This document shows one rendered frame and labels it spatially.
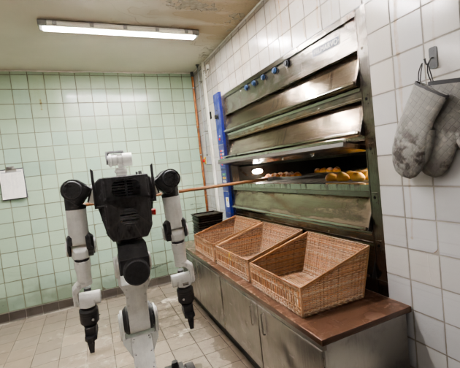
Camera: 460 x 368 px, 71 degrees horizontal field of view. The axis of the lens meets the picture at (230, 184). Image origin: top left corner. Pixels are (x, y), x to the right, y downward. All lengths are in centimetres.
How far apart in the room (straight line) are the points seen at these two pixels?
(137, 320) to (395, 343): 128
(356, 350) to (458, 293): 50
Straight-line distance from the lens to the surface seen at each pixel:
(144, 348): 193
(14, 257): 415
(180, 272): 181
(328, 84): 211
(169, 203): 166
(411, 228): 178
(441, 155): 159
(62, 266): 412
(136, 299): 182
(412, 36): 176
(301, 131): 232
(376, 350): 183
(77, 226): 164
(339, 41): 210
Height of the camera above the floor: 135
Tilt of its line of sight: 3 degrees down
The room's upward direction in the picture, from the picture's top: 6 degrees counter-clockwise
